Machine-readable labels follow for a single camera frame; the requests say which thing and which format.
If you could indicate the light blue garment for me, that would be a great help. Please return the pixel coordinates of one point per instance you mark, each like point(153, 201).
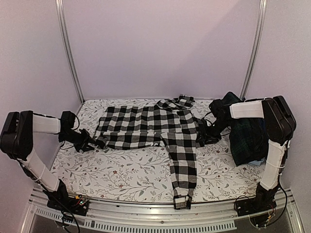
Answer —
point(257, 162)

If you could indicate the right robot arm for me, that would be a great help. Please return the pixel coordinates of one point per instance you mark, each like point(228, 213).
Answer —
point(280, 126)

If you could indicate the black white checkered shirt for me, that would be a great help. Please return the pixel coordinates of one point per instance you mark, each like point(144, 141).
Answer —
point(170, 124)

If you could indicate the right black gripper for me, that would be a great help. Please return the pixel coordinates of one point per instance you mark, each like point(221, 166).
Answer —
point(204, 132)

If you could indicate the left aluminium frame post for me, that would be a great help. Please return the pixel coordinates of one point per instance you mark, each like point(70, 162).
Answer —
point(68, 51)

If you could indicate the floral patterned table mat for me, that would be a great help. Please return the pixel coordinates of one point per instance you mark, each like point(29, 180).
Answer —
point(143, 175)

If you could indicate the right aluminium frame post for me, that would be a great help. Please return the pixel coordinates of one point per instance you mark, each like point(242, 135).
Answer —
point(255, 48)

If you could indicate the aluminium frame post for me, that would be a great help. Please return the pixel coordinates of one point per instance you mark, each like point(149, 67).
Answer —
point(255, 48)
point(68, 51)

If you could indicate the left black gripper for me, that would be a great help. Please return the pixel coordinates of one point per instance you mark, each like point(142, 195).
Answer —
point(87, 139)

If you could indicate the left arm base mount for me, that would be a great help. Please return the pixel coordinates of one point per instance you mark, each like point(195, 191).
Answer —
point(77, 206)

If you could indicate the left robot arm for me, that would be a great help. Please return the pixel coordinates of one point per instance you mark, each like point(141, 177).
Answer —
point(17, 141)

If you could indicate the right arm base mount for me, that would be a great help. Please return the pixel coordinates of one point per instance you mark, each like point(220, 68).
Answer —
point(244, 205)

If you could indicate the front aluminium rail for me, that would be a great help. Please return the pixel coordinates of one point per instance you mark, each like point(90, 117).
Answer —
point(110, 216)

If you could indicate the dark green plaid garment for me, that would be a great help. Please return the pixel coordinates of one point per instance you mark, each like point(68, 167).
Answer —
point(247, 140)

